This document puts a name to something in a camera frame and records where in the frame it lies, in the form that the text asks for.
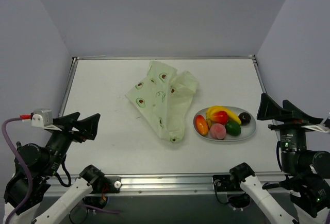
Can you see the aluminium table edge frame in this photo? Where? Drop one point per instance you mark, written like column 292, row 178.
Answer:
column 125, row 142

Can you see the red fake apple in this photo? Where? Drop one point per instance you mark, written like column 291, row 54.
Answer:
column 219, row 117

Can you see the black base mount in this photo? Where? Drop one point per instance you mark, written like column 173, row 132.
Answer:
column 101, row 186
column 235, row 197

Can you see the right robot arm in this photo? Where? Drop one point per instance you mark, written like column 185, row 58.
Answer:
column 306, row 171

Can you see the orange fake fruit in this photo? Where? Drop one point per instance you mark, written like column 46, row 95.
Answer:
column 201, row 125

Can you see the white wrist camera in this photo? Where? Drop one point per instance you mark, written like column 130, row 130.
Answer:
column 321, row 127
column 42, row 118

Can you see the white oval plate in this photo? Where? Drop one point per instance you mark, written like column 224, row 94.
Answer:
column 247, row 131

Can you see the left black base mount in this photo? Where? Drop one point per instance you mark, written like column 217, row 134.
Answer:
column 101, row 186

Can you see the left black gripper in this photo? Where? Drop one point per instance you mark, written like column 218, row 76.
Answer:
column 70, row 129

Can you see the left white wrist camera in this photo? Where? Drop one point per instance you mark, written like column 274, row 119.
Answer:
column 42, row 118

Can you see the pink fake peach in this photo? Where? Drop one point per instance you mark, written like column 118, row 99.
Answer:
column 217, row 131

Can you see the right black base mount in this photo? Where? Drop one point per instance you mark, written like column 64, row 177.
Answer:
column 235, row 197

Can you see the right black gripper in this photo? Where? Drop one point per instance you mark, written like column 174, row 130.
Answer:
column 291, row 125

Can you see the dark purple fake plum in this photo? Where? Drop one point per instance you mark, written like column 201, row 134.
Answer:
column 245, row 118

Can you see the aluminium front rail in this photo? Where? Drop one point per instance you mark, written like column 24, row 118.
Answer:
column 164, row 184

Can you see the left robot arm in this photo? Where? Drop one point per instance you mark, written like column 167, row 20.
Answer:
column 35, row 165

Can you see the green fake fruit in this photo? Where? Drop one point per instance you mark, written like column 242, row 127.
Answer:
column 233, row 128

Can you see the yellow fake banana bunch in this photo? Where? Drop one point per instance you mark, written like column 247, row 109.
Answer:
column 231, row 114

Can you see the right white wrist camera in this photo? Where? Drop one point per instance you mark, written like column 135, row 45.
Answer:
column 321, row 127

